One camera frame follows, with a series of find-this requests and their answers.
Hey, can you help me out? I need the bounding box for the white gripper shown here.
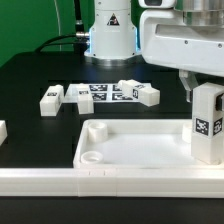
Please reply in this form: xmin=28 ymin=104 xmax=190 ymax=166
xmin=140 ymin=10 xmax=224 ymax=103

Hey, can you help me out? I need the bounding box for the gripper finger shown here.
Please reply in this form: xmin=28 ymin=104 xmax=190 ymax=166
xmin=215 ymin=93 xmax=224 ymax=111

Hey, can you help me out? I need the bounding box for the white desk top tray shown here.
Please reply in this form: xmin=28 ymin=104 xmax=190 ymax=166
xmin=72 ymin=119 xmax=224 ymax=169

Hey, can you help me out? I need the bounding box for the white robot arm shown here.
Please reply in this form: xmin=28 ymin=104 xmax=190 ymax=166
xmin=85 ymin=0 xmax=224 ymax=92

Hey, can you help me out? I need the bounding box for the white block left edge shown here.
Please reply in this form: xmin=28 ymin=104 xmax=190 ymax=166
xmin=0 ymin=120 xmax=7 ymax=146

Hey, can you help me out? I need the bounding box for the white marker base plate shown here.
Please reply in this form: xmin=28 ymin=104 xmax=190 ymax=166
xmin=64 ymin=83 xmax=136 ymax=103

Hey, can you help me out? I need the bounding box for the black cable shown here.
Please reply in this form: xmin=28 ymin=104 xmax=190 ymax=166
xmin=33 ymin=0 xmax=91 ymax=54

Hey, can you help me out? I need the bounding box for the white thin cable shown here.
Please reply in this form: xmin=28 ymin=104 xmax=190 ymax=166
xmin=53 ymin=0 xmax=63 ymax=52

